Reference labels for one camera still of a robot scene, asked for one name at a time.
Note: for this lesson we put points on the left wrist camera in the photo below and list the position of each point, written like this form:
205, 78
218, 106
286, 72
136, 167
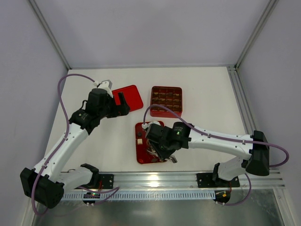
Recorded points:
106, 85

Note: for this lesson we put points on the red lacquer tray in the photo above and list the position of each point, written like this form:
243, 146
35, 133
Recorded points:
144, 151

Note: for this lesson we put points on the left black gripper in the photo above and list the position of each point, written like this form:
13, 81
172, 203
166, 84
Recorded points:
115, 109

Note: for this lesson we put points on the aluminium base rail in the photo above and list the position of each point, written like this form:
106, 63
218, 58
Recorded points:
190, 179

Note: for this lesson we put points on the red tin lid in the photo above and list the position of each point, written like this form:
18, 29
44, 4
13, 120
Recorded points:
131, 95

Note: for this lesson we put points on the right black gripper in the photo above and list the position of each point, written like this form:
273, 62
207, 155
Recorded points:
162, 152

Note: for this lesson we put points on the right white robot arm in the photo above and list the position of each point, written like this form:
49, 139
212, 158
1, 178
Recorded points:
251, 154

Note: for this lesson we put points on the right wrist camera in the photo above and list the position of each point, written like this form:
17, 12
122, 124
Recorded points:
146, 125

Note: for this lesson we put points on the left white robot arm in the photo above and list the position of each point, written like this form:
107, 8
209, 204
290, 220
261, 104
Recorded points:
44, 183

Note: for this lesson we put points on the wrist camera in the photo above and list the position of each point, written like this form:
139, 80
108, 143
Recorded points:
146, 125
106, 85

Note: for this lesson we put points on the white square chocolate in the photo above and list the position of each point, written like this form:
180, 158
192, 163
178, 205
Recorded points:
139, 141

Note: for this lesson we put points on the right aluminium frame post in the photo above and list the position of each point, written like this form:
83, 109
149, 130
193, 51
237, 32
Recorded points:
268, 10

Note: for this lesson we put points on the white slotted cable duct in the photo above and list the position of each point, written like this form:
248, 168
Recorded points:
127, 195

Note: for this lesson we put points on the red chocolate box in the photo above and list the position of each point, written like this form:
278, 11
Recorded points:
169, 97

